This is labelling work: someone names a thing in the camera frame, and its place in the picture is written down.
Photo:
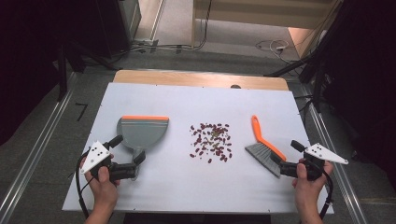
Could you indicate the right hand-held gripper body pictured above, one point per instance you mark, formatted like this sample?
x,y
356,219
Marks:
x,y
323,154

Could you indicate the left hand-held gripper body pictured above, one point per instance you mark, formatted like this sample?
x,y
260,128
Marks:
x,y
95,157

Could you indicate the grey dustpan with orange edge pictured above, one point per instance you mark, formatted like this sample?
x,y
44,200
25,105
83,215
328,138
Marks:
x,y
141,132

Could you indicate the pile of red beans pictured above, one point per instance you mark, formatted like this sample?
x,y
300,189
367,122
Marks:
x,y
218,132

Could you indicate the person's left hand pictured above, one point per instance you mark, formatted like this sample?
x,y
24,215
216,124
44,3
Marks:
x,y
105,191

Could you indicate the person's right hand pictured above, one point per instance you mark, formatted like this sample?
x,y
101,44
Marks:
x,y
308,189

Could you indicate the white table board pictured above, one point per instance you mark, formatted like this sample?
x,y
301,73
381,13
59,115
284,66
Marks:
x,y
186,186

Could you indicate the black metal stand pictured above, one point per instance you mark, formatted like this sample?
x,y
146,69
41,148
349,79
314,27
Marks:
x,y
62,71
317,81

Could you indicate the dark round table grommet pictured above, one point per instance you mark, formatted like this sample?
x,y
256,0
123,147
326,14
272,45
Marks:
x,y
235,86

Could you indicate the wooden table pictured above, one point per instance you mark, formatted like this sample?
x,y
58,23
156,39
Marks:
x,y
186,79

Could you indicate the grey cabinet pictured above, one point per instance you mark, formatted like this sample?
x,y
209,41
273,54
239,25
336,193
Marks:
x,y
130,15

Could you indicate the metal floor rail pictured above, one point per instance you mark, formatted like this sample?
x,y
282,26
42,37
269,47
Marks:
x,y
37,149
336,168

